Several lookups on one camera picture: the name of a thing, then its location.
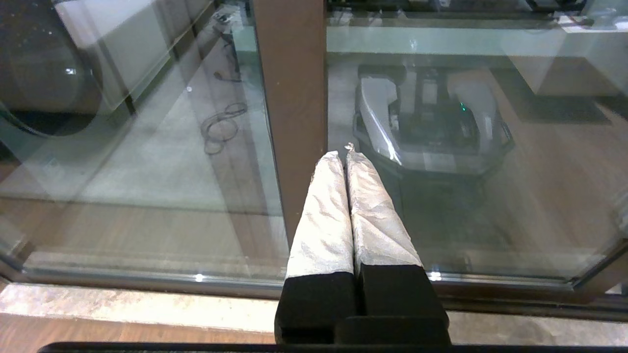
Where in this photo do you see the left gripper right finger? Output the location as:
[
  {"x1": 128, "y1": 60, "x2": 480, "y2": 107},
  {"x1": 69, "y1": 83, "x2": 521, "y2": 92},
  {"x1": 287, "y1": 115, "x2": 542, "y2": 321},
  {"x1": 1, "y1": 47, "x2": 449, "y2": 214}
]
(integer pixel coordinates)
[{"x1": 345, "y1": 151, "x2": 450, "y2": 319}]

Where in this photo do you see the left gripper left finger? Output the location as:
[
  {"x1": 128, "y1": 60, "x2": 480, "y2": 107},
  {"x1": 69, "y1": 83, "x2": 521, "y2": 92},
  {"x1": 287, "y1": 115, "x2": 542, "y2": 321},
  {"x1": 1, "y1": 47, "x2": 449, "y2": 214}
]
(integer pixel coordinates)
[{"x1": 274, "y1": 151, "x2": 359, "y2": 345}]

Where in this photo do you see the brown framed sliding glass door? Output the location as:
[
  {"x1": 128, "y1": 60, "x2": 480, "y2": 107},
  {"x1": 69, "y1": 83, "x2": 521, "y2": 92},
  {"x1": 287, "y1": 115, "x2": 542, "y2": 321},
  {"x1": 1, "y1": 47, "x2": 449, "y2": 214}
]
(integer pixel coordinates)
[{"x1": 324, "y1": 0, "x2": 628, "y2": 320}]

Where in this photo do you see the brown framed fixed glass door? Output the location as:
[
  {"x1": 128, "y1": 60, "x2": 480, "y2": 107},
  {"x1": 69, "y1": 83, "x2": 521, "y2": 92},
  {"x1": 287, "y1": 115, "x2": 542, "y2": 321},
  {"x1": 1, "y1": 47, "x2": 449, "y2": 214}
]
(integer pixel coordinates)
[{"x1": 0, "y1": 0, "x2": 328, "y2": 301}]

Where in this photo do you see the long stone balcony sill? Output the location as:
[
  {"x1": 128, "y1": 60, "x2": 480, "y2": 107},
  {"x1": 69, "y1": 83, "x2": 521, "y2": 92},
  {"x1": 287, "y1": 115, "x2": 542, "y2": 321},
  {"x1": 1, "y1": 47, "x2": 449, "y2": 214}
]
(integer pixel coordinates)
[{"x1": 326, "y1": 13, "x2": 594, "y2": 29}]

